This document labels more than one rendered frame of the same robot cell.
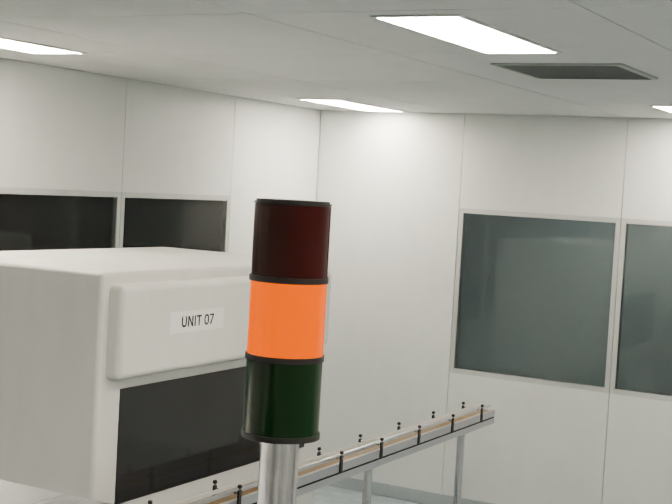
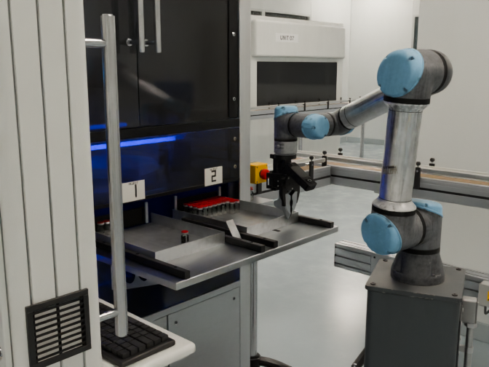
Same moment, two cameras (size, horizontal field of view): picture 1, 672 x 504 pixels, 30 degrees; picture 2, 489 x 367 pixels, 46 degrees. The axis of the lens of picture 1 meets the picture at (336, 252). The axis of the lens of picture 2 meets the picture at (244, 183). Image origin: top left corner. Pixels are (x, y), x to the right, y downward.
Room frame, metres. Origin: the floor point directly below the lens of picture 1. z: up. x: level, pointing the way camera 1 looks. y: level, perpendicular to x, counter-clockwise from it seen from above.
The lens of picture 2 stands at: (-1.23, -0.59, 1.39)
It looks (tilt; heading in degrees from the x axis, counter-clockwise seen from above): 11 degrees down; 14
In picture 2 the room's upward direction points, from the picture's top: straight up
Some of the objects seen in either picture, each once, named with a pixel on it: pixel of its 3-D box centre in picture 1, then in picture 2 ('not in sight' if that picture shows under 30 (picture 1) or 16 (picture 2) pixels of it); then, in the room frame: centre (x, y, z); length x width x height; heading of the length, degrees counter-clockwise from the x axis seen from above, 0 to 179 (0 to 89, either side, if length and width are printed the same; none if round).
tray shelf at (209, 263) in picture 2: not in sight; (210, 237); (0.44, -0.07, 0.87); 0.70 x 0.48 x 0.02; 151
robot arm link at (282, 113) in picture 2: not in sight; (286, 123); (0.60, -0.28, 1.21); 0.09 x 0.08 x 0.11; 54
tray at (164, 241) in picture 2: not in sight; (153, 235); (0.32, 0.07, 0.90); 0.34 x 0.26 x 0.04; 61
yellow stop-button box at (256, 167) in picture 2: not in sight; (255, 172); (0.90, -0.11, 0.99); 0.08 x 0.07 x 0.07; 61
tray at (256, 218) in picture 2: not in sight; (234, 215); (0.61, -0.10, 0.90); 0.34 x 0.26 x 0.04; 62
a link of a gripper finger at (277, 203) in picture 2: not in sight; (281, 204); (0.59, -0.26, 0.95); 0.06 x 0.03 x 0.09; 61
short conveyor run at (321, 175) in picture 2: not in sight; (274, 176); (1.22, -0.12, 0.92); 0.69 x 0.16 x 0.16; 151
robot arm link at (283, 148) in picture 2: not in sight; (284, 148); (0.60, -0.27, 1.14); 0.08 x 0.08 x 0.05
